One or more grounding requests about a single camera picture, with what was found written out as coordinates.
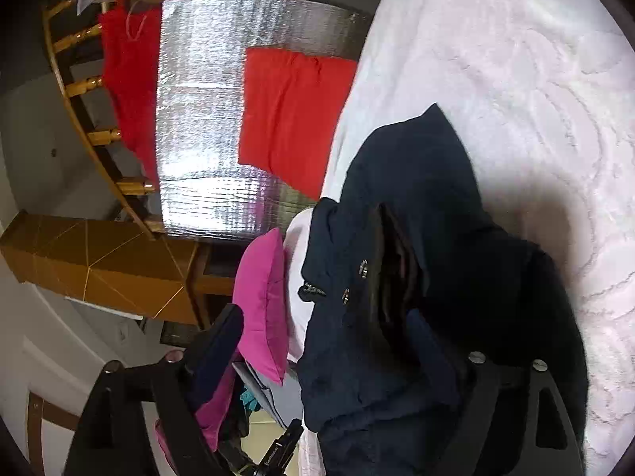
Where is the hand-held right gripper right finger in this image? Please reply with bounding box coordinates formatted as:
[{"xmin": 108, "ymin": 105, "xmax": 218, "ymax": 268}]
[{"xmin": 407, "ymin": 307, "xmax": 587, "ymax": 476}]

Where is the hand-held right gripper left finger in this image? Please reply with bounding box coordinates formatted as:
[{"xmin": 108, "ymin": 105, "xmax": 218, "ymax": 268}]
[{"xmin": 62, "ymin": 304, "xmax": 245, "ymax": 476}]

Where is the navy blue jacket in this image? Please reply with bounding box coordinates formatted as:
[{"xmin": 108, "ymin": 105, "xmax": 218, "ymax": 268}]
[{"xmin": 296, "ymin": 103, "xmax": 591, "ymax": 476}]

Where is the magenta pillow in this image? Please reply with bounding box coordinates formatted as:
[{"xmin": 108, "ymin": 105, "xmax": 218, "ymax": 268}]
[{"xmin": 233, "ymin": 228, "xmax": 291, "ymax": 386}]

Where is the magenta garment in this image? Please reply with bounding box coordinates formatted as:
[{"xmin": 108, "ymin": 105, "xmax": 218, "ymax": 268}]
[{"xmin": 155, "ymin": 362, "xmax": 239, "ymax": 457}]

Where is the grey cloth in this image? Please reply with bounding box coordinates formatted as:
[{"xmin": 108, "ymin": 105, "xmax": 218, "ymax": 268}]
[{"xmin": 231, "ymin": 359, "xmax": 293, "ymax": 430}]

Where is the silver foil mat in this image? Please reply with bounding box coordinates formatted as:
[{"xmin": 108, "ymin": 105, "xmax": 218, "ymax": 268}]
[{"xmin": 155, "ymin": 0, "xmax": 370, "ymax": 239}]

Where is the folded red cloth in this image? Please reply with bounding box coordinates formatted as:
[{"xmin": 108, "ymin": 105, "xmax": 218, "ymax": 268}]
[{"xmin": 238, "ymin": 47, "xmax": 359, "ymax": 200}]

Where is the red garment on chair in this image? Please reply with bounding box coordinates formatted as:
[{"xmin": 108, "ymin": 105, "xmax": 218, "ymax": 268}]
[{"xmin": 98, "ymin": 4, "xmax": 164, "ymax": 184}]

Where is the pale pink fluffy blanket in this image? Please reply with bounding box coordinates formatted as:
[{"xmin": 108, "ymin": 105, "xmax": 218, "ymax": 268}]
[{"xmin": 285, "ymin": 0, "xmax": 635, "ymax": 476}]

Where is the wooden table frame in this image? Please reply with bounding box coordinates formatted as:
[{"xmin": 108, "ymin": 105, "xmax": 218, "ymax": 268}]
[{"xmin": 189, "ymin": 238, "xmax": 239, "ymax": 330}]

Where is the brown curved wooden frame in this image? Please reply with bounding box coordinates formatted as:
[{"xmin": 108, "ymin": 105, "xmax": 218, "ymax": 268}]
[{"xmin": 27, "ymin": 392, "xmax": 80, "ymax": 476}]

